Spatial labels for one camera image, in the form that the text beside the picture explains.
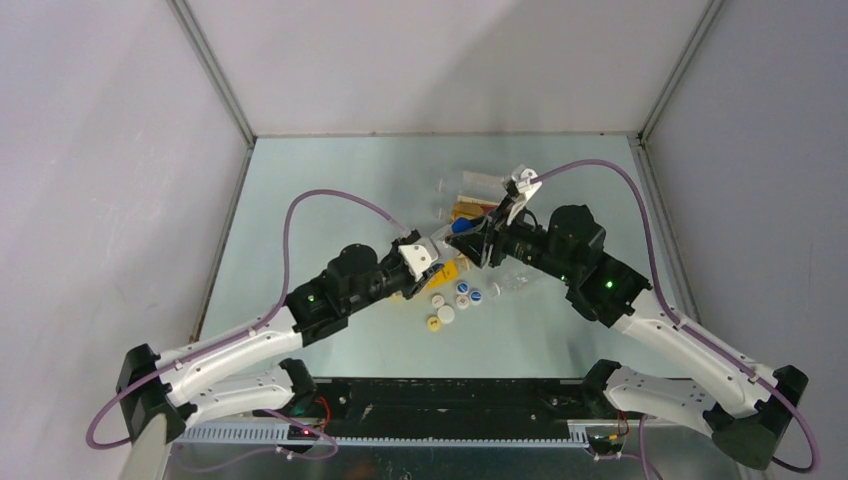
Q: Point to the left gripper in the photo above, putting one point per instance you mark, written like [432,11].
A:
[414,287]

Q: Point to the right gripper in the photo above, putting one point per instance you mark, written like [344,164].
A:
[476,244]

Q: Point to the solid blue cap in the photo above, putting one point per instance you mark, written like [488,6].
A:
[461,225]

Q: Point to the crushed blue label bottle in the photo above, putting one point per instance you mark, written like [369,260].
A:
[441,250]

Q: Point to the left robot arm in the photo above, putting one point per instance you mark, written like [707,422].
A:
[200,381]

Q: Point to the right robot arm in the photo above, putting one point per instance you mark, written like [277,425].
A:
[745,408]

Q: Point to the red gold label bottle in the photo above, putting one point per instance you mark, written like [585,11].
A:
[461,206]

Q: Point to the yellow label bottle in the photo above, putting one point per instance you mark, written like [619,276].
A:
[445,275]

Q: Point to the clear bottle far back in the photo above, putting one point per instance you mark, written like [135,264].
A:
[471,184]

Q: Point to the clear bottle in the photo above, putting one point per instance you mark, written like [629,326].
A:
[471,184]
[512,277]

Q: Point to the clear bottle lower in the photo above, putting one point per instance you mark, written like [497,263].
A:
[512,277]

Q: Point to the blue white cap right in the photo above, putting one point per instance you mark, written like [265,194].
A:
[475,297]

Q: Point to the yellow cap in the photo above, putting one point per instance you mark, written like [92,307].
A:
[434,324]

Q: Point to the plain white cap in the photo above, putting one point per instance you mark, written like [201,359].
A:
[446,314]

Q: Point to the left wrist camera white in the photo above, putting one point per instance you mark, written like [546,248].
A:
[419,256]

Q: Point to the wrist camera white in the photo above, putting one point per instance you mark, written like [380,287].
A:
[521,186]
[419,256]

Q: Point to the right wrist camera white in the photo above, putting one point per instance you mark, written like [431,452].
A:
[521,186]

